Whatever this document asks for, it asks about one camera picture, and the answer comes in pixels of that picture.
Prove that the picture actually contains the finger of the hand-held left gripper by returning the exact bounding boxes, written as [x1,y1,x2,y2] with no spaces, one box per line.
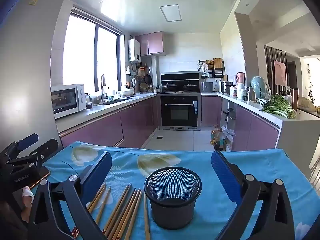
[5,138,59,174]
[0,133,39,160]

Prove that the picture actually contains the grey refrigerator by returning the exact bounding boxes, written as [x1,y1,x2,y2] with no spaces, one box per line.
[0,0,72,155]

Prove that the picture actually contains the pink upper wall cabinet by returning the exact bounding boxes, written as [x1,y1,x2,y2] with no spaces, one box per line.
[135,31,167,57]

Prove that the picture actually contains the dark slatted room divider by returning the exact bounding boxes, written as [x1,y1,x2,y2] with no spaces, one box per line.
[264,45,288,95]

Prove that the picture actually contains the black lidded pot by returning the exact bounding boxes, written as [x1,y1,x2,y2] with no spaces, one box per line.
[162,81,178,92]
[182,81,198,92]

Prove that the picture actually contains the white plastic bag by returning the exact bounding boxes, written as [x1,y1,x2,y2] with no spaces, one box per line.
[222,129,235,143]

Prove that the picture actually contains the brown tumbler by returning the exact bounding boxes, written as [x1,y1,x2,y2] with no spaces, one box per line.
[291,87,299,112]

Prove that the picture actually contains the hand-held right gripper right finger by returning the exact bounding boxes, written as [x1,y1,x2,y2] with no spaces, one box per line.
[211,150,295,240]

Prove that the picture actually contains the white microwave oven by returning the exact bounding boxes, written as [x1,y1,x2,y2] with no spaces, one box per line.
[51,83,87,120]

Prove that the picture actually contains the black wall rack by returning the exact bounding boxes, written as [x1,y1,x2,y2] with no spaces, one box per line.
[199,57,225,78]

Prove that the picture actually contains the blue floral tablecloth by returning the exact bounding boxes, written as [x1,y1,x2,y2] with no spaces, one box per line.
[32,141,318,240]

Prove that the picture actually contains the black built-in stove oven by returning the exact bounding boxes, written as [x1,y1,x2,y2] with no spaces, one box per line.
[160,71,202,130]

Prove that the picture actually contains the white lidded pot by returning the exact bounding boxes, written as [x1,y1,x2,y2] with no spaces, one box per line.
[120,86,135,97]

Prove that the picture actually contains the yellow oil bottle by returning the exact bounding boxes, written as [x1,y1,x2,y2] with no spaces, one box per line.
[210,125,222,147]

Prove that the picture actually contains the kitchen window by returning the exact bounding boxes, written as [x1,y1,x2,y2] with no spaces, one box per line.
[62,7,124,93]

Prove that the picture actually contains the white wall water heater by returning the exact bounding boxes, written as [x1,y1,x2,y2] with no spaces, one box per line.
[128,39,141,62]

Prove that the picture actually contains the ceiling light panel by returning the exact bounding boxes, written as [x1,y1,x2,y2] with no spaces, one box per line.
[159,4,182,22]

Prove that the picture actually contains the steel kitchen faucet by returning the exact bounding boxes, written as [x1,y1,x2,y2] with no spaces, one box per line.
[100,74,107,103]

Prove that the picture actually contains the pink kitchen base cabinet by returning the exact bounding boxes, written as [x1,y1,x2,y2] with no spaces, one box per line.
[201,95,280,152]
[56,94,160,150]

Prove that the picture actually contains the pink wall picture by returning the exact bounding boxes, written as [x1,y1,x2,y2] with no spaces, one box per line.
[274,60,287,87]

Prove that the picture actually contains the black mesh cup holder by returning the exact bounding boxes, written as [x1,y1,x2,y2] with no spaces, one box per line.
[144,166,202,230]

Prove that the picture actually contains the steel stockpot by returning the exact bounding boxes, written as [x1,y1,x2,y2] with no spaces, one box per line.
[220,81,233,94]

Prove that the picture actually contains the bundle of wooden chopsticks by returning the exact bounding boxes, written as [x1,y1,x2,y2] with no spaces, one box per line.
[71,184,151,240]

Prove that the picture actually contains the steel kitchen sink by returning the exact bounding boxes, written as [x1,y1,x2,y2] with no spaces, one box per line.
[96,97,130,105]

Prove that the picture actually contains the green leafy vegetables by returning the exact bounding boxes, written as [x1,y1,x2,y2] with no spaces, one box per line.
[260,94,297,119]

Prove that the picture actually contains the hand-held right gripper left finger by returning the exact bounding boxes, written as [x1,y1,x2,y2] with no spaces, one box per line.
[27,151,113,240]

